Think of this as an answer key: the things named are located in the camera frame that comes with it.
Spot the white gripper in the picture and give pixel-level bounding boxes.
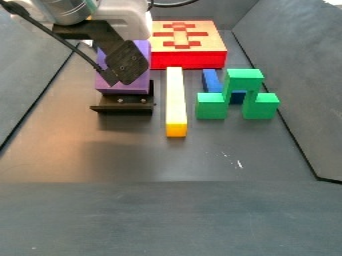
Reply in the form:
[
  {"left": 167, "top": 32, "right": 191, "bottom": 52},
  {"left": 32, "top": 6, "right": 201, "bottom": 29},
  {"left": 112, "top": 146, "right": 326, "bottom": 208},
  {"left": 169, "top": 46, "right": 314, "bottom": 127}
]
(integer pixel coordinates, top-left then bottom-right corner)
[{"left": 8, "top": 0, "right": 153, "bottom": 43}]

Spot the purple U-shaped block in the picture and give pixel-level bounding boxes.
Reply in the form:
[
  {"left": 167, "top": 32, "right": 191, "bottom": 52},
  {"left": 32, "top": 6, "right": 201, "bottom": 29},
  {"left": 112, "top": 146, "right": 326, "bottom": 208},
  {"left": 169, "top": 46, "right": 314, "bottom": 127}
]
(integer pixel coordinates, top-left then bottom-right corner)
[{"left": 94, "top": 40, "right": 151, "bottom": 94}]

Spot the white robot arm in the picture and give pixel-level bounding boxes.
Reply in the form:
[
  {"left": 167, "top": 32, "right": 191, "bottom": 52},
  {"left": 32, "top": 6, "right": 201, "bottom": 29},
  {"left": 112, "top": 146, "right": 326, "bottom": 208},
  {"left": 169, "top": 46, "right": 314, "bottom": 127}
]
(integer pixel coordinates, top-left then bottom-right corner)
[{"left": 8, "top": 0, "right": 152, "bottom": 40}]

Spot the red board with cutouts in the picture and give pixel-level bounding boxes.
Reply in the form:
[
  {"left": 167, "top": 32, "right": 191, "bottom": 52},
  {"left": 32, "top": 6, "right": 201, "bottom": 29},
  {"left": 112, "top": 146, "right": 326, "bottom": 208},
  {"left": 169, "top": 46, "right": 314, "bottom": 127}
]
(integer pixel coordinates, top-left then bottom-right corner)
[{"left": 149, "top": 20, "right": 227, "bottom": 70}]

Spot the black angled fixture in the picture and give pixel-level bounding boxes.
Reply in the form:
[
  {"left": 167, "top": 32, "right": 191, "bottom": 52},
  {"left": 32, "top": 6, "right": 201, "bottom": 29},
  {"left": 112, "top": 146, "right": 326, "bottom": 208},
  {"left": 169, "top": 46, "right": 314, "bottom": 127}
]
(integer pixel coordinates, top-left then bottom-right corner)
[{"left": 89, "top": 81, "right": 155, "bottom": 115}]

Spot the yellow long bar block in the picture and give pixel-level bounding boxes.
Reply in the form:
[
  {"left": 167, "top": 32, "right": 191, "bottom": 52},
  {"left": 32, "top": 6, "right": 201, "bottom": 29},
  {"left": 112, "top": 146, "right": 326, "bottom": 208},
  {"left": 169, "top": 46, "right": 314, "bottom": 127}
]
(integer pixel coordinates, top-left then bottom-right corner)
[{"left": 165, "top": 67, "right": 187, "bottom": 138}]

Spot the blue U-shaped block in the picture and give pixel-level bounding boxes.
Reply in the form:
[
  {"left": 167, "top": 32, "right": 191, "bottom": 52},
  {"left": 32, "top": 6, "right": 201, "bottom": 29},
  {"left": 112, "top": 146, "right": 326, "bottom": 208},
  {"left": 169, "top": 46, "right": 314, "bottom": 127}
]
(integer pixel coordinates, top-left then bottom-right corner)
[{"left": 201, "top": 69, "right": 245, "bottom": 105}]

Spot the green stepped block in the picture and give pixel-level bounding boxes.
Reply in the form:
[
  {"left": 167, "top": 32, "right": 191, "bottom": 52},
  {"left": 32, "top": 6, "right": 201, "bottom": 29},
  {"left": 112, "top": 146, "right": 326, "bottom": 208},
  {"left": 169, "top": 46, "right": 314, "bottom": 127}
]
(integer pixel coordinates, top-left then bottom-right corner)
[{"left": 195, "top": 69, "right": 280, "bottom": 120}]

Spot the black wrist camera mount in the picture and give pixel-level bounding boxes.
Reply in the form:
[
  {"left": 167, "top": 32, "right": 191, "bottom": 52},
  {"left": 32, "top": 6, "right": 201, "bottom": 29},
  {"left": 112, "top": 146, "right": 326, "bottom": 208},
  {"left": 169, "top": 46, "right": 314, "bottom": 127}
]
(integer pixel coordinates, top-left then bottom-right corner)
[{"left": 52, "top": 20, "right": 149, "bottom": 86}]

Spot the black cable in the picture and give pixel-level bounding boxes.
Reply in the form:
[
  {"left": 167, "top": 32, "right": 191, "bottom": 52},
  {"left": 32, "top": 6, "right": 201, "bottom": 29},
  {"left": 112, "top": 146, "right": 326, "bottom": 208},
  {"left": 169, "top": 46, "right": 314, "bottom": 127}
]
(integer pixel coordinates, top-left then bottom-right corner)
[{"left": 0, "top": 0, "right": 120, "bottom": 88}]

